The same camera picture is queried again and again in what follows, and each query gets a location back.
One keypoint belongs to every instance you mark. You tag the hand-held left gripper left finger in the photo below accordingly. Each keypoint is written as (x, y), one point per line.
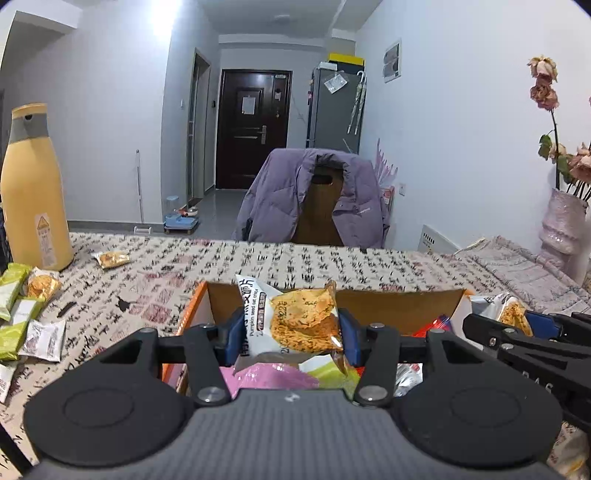
(235, 337)

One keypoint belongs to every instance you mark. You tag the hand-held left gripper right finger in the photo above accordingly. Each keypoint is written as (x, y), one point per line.
(349, 341)

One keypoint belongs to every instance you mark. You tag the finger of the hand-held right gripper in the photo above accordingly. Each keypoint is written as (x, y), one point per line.
(545, 325)
(489, 334)

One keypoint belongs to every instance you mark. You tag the white cracker snack packet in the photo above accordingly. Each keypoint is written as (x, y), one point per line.
(510, 314)
(300, 323)
(42, 285)
(112, 260)

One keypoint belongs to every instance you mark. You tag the green white snack packet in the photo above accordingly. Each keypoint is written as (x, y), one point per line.
(18, 330)
(11, 288)
(332, 374)

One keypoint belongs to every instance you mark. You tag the red orange cardboard box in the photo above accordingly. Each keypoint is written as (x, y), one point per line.
(383, 309)

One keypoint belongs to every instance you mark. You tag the pink snack packet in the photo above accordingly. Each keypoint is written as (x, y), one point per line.
(268, 381)

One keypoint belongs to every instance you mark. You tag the red silver snack packet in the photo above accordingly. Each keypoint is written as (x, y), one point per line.
(431, 325)

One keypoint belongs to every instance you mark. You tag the grey pink patterned quilt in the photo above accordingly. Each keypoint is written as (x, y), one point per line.
(517, 272)

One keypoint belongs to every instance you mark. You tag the pink ribbed vase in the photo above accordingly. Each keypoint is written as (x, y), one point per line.
(561, 226)

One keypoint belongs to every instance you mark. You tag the blue pet feeder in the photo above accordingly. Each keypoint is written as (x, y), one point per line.
(181, 219)

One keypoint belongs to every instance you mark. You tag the wooden chair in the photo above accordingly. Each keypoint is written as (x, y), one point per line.
(318, 212)

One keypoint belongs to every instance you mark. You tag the small white floor box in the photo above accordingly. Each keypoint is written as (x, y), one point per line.
(143, 230)

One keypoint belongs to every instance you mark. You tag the purple puffer jacket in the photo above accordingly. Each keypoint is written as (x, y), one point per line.
(272, 198)

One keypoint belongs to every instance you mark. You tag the pink plastic item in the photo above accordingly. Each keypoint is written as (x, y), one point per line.
(387, 170)

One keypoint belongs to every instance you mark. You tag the white pole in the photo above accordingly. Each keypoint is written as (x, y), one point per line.
(140, 184)

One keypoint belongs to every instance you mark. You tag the dark brown entrance door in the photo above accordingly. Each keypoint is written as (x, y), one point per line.
(231, 152)

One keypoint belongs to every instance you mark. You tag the small white snack sachet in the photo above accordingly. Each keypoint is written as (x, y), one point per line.
(42, 340)
(6, 381)

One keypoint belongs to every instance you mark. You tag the grey side door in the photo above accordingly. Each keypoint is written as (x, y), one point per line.
(198, 138)

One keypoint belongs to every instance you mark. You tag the grey refrigerator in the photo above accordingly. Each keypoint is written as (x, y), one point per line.
(328, 120)

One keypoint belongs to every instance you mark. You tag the white paper notice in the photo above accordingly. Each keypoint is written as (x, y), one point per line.
(248, 105)

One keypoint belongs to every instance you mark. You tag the dried pink rose bouquet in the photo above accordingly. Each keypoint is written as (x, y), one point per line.
(545, 92)

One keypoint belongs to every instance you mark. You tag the hanging folded umbrella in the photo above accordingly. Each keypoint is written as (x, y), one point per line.
(358, 104)

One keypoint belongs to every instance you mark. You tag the yellow thermos bottle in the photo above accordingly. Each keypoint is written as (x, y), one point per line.
(32, 207)

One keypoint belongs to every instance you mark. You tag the clear plastic bag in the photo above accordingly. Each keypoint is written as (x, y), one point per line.
(335, 83)

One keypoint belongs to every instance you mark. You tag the yellow black box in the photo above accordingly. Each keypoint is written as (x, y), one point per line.
(346, 61)

